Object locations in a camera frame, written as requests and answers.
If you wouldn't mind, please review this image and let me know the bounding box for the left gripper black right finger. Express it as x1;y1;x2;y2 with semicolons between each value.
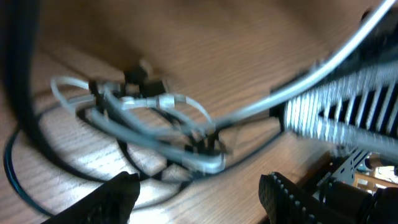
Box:
258;172;353;224

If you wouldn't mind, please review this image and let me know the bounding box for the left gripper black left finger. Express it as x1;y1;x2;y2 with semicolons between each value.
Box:
43;171;140;224

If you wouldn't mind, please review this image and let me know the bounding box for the white USB cable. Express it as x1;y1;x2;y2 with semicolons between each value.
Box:
50;0;397;174

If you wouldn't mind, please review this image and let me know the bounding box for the black USB cable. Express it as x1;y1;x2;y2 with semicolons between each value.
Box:
1;0;280;217

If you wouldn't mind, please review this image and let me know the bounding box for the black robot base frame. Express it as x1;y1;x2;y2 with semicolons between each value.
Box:
269;9;398;224

